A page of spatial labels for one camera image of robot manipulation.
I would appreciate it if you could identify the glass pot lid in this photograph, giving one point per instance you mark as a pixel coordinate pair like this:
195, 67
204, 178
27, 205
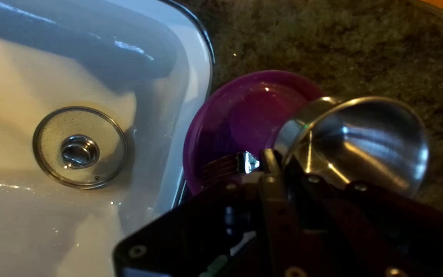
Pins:
80, 149

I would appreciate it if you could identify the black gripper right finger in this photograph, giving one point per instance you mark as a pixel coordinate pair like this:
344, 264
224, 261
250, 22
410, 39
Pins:
384, 241

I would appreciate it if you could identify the white kitchen sink basin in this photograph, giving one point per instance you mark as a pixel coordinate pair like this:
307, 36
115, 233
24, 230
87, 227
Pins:
77, 102

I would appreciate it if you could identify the metal fork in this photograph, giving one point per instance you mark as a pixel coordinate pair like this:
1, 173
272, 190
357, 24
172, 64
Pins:
229, 165

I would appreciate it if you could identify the purple plastic bowl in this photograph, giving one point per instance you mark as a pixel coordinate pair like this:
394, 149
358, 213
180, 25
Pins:
215, 133

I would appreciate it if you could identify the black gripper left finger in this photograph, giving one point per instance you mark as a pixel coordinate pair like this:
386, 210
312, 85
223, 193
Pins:
280, 221

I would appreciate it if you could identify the small silver metal bowl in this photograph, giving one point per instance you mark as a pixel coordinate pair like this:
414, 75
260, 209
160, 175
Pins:
369, 144

